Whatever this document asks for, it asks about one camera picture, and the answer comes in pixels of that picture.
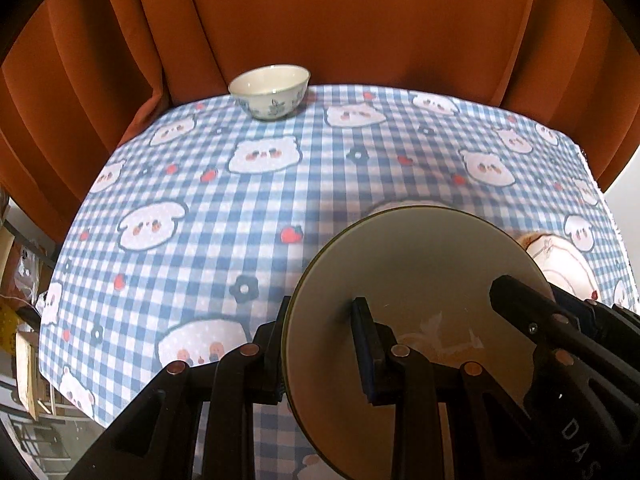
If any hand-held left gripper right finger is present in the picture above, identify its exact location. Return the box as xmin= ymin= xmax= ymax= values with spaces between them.
xmin=351 ymin=296 xmax=551 ymax=480

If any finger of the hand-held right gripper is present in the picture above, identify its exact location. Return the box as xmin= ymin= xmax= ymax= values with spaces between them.
xmin=552 ymin=285 xmax=640 ymax=346
xmin=490 ymin=276 xmax=596 ymax=361

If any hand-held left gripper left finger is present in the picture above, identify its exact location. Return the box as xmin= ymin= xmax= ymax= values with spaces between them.
xmin=65 ymin=296 xmax=293 ymax=480

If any scalloped pink floral plate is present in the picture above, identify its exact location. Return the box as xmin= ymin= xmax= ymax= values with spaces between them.
xmin=520 ymin=232 xmax=601 ymax=303

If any grey round plate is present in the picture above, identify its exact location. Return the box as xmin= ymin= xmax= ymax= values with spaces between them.
xmin=281 ymin=206 xmax=556 ymax=480

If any blue checked bear tablecloth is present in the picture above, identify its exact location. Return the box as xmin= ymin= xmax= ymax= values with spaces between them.
xmin=37 ymin=84 xmax=640 ymax=480

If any cluttered storage shelf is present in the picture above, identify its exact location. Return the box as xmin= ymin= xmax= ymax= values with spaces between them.
xmin=0 ymin=185 xmax=101 ymax=480

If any green leaf print bowl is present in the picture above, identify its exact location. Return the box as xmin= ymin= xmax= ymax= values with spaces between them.
xmin=228 ymin=64 xmax=311 ymax=121

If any orange curtain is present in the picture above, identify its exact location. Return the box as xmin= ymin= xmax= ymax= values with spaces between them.
xmin=0 ymin=0 xmax=640 ymax=246

